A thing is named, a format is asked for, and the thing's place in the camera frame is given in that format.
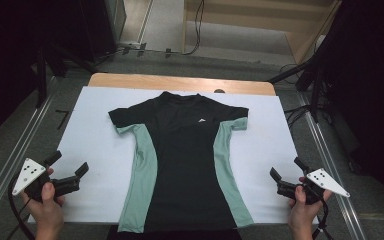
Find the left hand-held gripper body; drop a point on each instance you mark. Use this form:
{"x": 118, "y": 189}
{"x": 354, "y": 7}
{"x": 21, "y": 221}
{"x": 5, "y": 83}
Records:
{"x": 30, "y": 175}

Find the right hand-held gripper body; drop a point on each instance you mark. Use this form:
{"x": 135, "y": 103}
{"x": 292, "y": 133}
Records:
{"x": 326, "y": 182}

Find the black and green t-shirt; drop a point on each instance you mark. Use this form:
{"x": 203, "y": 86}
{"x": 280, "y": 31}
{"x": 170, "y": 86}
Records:
{"x": 186, "y": 150}

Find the person's right hand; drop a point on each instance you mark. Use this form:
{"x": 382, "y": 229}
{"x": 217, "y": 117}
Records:
{"x": 301, "y": 215}

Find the person's left hand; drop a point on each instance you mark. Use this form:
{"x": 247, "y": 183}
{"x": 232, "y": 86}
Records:
{"x": 48, "y": 213}

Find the white board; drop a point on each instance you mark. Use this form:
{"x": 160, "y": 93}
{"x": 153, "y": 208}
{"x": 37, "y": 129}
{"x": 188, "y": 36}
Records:
{"x": 90, "y": 133}

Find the black metal stand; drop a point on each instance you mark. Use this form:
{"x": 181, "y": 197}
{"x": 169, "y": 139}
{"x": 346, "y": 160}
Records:
{"x": 41, "y": 76}
{"x": 315, "y": 93}

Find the dark round table grommet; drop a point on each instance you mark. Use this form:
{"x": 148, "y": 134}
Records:
{"x": 219, "y": 91}

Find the dark curtain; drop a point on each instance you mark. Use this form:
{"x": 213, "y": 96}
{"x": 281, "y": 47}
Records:
{"x": 373, "y": 83}
{"x": 6, "y": 50}

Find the person's dark clothing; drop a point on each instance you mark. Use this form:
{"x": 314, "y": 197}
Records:
{"x": 180, "y": 236}

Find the wooden table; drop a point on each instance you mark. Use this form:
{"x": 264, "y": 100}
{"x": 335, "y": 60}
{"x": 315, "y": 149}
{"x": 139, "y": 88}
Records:
{"x": 180, "y": 82}

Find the black cabinet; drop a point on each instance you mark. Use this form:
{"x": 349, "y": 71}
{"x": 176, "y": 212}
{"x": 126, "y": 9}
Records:
{"x": 96, "y": 26}

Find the light wooden shelf unit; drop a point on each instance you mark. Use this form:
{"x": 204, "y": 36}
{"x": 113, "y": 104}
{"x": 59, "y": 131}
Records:
{"x": 246, "y": 20}

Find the metal floor rail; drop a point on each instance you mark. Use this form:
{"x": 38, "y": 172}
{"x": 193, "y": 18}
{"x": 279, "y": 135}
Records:
{"x": 326, "y": 160}
{"x": 20, "y": 146}

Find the small black floor bracket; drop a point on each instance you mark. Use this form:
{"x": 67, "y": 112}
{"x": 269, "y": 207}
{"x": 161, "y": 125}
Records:
{"x": 141, "y": 49}
{"x": 168, "y": 52}

